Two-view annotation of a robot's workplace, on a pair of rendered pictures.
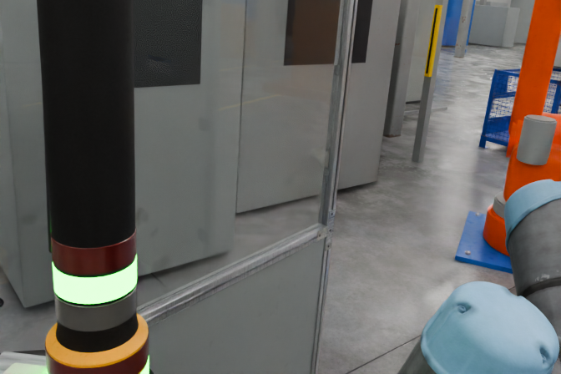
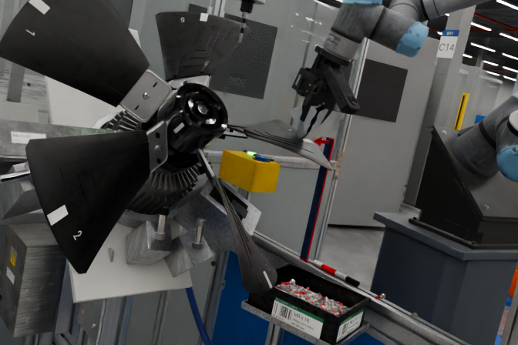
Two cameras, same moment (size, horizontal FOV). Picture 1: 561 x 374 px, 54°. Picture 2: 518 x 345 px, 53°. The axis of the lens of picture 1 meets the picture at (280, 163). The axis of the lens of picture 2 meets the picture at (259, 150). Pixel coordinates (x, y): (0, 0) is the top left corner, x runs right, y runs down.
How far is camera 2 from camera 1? 0.97 m
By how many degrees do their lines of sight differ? 14
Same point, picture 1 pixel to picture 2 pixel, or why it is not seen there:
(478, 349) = not seen: outside the picture
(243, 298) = not seen: hidden behind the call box
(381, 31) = (412, 100)
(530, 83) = not seen: outside the picture
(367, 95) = (394, 150)
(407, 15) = (441, 104)
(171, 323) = not seen: hidden behind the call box
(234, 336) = (264, 205)
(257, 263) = (287, 160)
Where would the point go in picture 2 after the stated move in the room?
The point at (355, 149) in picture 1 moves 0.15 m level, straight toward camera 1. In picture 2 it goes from (378, 194) to (377, 195)
